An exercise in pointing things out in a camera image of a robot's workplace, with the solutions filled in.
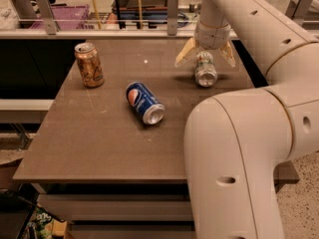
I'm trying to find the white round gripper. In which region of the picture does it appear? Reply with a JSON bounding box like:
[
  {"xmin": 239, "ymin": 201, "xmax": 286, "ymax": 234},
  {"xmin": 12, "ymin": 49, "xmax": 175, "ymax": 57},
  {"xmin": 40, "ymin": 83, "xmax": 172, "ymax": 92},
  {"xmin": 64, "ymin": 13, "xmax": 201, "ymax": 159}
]
[{"xmin": 174, "ymin": 21, "xmax": 236, "ymax": 67}]

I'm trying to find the white green 7up can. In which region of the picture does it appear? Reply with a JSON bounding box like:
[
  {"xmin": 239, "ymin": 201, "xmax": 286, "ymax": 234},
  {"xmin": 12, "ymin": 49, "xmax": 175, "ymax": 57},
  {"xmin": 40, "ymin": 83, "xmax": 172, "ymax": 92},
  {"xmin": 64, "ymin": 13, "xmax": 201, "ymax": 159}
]
[{"xmin": 194, "ymin": 51, "xmax": 217, "ymax": 88}]

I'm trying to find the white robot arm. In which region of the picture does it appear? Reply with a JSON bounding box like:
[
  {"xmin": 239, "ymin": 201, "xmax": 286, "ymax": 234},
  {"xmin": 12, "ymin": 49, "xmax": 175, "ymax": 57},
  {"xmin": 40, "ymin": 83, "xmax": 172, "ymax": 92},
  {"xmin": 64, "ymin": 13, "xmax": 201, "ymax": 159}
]
[{"xmin": 184, "ymin": 0, "xmax": 319, "ymax": 239}]

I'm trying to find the blue Pepsi can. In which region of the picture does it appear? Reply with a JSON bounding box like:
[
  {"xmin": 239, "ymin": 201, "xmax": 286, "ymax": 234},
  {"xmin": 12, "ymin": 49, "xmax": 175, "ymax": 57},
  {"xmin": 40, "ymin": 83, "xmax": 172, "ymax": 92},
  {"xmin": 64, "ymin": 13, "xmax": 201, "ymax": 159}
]
[{"xmin": 126, "ymin": 82, "xmax": 165, "ymax": 124}]

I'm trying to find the gold soda can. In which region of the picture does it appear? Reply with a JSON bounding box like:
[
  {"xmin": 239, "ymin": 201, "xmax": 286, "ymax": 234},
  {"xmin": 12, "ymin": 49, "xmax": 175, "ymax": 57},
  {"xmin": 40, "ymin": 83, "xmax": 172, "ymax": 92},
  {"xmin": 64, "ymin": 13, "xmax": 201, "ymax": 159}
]
[{"xmin": 75, "ymin": 42, "xmax": 104, "ymax": 88}]

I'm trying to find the purple plastic crate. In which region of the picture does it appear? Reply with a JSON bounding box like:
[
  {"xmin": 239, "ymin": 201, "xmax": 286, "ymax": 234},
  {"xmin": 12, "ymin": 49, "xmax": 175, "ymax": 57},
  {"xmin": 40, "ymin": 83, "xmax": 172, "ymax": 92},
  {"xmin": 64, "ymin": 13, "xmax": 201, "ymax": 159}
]
[{"xmin": 29, "ymin": 4, "xmax": 91, "ymax": 31}]

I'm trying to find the upper grey drawer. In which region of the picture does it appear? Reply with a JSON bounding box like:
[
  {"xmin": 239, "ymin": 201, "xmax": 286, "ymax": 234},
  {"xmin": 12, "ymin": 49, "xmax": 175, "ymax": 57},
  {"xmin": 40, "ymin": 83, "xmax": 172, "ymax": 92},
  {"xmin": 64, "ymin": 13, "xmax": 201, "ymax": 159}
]
[{"xmin": 38, "ymin": 194, "xmax": 192, "ymax": 222}]

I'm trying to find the grey drawer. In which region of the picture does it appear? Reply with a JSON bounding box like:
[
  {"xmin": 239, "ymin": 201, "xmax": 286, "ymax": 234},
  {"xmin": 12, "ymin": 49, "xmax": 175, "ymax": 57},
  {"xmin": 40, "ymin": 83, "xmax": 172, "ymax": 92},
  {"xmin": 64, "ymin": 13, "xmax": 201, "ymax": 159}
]
[
  {"xmin": 66, "ymin": 223, "xmax": 196, "ymax": 239},
  {"xmin": 38, "ymin": 194, "xmax": 192, "ymax": 222}
]

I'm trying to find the lower grey drawer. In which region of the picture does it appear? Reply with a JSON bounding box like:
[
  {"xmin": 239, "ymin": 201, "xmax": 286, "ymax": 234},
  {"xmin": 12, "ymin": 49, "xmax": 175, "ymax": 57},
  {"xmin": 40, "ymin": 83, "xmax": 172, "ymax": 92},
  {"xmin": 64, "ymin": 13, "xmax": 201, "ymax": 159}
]
[{"xmin": 66, "ymin": 223, "xmax": 196, "ymax": 239}]

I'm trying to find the green snack bag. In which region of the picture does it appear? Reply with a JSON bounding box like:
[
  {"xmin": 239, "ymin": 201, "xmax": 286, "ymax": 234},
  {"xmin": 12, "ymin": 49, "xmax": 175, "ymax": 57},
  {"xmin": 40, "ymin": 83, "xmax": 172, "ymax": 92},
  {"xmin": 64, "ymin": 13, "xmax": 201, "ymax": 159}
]
[{"xmin": 21, "ymin": 208, "xmax": 54, "ymax": 239}]

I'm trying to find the middle metal railing bracket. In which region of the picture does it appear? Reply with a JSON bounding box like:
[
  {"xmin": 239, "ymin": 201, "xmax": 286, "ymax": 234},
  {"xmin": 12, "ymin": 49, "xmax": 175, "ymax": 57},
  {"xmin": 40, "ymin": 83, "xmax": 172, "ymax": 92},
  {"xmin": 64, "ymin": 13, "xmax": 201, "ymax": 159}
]
[{"xmin": 167, "ymin": 0, "xmax": 178, "ymax": 36}]

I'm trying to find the metal railing bracket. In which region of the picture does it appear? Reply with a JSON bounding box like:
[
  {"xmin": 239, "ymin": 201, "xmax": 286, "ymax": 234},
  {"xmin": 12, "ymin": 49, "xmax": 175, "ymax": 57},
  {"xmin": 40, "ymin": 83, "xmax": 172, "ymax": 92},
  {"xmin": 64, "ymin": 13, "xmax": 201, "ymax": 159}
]
[
  {"xmin": 36, "ymin": 0, "xmax": 58, "ymax": 35},
  {"xmin": 167, "ymin": 0, "xmax": 178, "ymax": 36},
  {"xmin": 285, "ymin": 0, "xmax": 314, "ymax": 26}
]

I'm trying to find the right metal railing bracket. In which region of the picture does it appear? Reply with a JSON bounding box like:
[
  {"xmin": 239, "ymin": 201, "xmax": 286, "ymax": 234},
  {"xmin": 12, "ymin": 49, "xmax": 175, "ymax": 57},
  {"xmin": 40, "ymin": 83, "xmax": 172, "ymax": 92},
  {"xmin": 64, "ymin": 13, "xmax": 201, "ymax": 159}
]
[{"xmin": 285, "ymin": 0, "xmax": 314, "ymax": 26}]

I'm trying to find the left metal railing bracket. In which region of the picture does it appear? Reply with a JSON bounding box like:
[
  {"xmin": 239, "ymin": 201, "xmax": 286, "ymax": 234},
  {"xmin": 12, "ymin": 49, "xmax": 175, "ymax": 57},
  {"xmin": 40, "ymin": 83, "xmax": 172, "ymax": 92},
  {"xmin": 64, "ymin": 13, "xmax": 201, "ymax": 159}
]
[{"xmin": 36, "ymin": 0, "xmax": 58, "ymax": 35}]

